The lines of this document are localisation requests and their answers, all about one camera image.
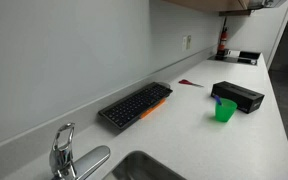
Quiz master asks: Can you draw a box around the blue pen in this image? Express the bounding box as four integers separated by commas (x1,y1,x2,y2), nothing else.
213,94,223,107

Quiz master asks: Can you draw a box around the green plastic cup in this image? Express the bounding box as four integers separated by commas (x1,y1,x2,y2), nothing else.
214,97,238,123

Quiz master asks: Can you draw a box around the black computer keyboard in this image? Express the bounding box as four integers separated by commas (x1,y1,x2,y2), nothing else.
98,81,174,131

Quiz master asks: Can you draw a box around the orange flat bar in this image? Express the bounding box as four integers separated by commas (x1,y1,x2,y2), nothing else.
139,97,167,120

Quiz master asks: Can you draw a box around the grey round pad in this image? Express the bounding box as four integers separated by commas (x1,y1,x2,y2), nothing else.
157,81,172,90

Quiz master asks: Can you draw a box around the stainless steel sink basin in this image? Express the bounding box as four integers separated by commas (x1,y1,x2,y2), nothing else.
102,150,188,180

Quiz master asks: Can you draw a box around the red fire extinguisher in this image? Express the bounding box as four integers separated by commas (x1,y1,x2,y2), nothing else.
216,17,229,61

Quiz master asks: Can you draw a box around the black rectangular box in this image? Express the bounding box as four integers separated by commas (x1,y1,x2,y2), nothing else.
211,80,266,115

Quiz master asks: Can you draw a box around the black countertop tray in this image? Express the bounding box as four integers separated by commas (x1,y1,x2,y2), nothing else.
207,49,262,66

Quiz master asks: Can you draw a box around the chrome sink faucet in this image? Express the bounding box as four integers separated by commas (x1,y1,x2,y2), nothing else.
48,122,112,180

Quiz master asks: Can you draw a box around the wooden wall cabinet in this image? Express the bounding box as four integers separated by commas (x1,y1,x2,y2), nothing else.
163,0,252,17

